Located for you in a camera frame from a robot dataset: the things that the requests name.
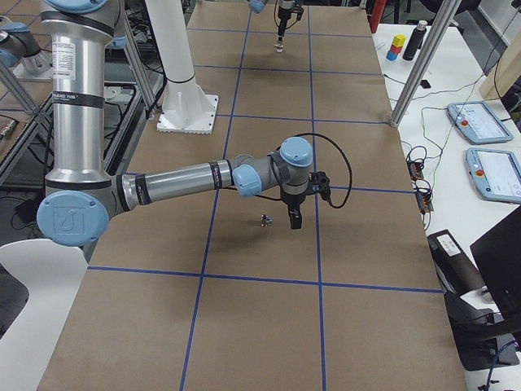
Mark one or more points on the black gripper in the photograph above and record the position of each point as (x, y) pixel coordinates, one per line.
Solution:
(282, 19)
(292, 200)

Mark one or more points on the black monitor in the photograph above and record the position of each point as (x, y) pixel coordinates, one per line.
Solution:
(497, 256)

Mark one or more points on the white camera stand column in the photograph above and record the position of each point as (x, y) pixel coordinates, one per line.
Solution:
(185, 106)

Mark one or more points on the black water bottle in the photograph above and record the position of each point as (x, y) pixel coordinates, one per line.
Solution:
(415, 40)

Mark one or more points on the small metal pipe fitting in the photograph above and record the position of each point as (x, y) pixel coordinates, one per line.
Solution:
(266, 220)

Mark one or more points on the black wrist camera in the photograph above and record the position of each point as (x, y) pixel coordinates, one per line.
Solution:
(319, 183)

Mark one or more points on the stacked coloured blocks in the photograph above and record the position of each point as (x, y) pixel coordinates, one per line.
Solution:
(396, 47)

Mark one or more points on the teach pendant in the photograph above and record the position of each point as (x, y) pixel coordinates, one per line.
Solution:
(478, 123)
(495, 174)

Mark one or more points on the red cylinder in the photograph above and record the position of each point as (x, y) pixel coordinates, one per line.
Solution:
(377, 14)

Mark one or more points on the upper teach pendant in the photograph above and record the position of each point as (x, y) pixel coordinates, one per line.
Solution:
(478, 123)

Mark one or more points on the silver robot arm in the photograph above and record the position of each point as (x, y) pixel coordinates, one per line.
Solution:
(257, 6)
(81, 196)

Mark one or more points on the small circuit boards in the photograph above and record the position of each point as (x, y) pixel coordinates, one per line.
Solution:
(422, 188)

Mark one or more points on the lower teach pendant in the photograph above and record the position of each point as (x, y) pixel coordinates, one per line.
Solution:
(495, 174)

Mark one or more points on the aluminium frame post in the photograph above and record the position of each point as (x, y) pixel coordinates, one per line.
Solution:
(435, 34)

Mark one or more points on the brown paper table mat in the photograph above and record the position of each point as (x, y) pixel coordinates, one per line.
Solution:
(194, 294)

